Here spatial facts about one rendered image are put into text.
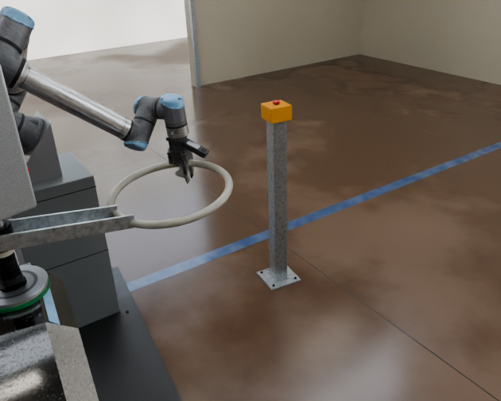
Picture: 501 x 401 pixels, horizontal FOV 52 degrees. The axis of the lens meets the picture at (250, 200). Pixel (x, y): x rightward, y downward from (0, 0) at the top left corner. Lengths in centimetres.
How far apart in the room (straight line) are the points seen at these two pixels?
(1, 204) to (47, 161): 105
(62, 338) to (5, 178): 50
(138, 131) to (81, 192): 61
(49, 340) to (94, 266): 119
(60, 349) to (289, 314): 152
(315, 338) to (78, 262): 127
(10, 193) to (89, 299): 142
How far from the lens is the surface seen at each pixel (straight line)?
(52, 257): 270
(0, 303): 173
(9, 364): 165
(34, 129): 257
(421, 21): 817
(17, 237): 167
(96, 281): 284
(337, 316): 288
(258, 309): 290
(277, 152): 269
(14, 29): 202
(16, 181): 156
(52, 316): 170
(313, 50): 839
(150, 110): 214
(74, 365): 168
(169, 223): 181
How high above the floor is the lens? 185
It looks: 28 degrees down
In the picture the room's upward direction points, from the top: 2 degrees counter-clockwise
